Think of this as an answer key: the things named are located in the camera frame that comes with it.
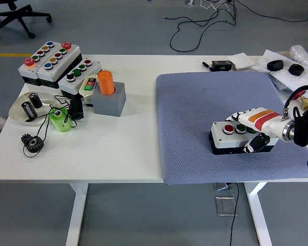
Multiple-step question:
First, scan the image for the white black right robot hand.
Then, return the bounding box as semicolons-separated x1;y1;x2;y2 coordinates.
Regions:
225;107;288;154

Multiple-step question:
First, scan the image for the four-button white control box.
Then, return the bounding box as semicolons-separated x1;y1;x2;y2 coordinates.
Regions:
209;120;279;156
58;58;103;99

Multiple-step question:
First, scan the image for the five-button box with emergency stop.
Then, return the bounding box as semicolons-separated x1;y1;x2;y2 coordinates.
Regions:
36;42;83;90
17;40;60;86

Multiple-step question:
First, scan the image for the white foam sheet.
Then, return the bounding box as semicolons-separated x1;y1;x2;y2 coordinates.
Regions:
251;49;308;94

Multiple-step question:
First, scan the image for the grey-blue textured mat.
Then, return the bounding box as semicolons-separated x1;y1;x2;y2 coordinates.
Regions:
156;71;308;186

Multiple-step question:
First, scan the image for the black module with green connector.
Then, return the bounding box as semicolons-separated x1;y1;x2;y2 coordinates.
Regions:
210;60;233;72

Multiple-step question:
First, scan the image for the clear bubble wrap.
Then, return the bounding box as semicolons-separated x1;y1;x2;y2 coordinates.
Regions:
289;45;308;71

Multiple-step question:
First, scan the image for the open metal floor socket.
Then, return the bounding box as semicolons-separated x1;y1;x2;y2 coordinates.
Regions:
212;182;234;192

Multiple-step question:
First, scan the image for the metal floor socket plate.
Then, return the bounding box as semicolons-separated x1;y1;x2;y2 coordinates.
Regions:
215;196;239;217

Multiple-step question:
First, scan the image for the white table leg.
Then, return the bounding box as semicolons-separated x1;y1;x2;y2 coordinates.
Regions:
243;182;273;246
66;183;89;246

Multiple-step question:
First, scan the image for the grey block holder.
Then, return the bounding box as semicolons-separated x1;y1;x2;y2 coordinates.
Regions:
91;81;126;118

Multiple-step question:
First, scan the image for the orange cylinder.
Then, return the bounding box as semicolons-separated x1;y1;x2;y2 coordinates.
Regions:
97;70;116;96

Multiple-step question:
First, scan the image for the small black adapter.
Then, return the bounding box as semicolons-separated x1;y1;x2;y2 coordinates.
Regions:
68;98;85;120

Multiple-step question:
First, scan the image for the green plastic cylinder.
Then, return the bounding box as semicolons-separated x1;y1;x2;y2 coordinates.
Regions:
49;107;74;133

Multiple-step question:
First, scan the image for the black capacitor cylinder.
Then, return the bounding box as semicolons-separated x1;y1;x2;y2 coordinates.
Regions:
21;101;39;119
28;92;43;109

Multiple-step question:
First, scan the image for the black metal gear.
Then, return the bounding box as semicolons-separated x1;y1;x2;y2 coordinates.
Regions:
21;133;45;154

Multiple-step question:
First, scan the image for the silver metal dish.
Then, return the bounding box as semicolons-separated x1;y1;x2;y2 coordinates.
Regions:
9;91;57;126

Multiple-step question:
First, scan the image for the black office chair base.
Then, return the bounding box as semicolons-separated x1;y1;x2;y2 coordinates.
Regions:
0;0;53;40

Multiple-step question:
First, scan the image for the brass valve with red handle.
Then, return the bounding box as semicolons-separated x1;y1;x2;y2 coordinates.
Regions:
293;89;308;111

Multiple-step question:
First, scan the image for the black rubber ring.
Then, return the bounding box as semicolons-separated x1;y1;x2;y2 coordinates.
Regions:
266;59;284;71
288;64;305;76

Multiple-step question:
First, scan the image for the white wall switch plate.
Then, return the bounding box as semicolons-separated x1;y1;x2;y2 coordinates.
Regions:
227;52;255;70

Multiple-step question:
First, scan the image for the black hanging power cable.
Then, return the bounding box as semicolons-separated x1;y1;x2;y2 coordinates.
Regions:
229;182;240;246

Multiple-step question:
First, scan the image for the long black floor cable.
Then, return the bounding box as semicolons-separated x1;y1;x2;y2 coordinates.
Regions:
235;0;308;23

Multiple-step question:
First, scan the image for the black looped floor cable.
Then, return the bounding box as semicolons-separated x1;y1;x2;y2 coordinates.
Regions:
169;9;238;52

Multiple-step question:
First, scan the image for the white floor cable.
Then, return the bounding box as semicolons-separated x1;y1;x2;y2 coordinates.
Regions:
199;0;232;13

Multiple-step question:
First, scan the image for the beige two-button switch box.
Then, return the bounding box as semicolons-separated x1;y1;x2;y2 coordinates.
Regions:
79;74;100;107

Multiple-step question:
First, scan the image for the thin black cord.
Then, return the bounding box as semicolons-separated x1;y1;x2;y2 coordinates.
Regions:
22;94;79;158

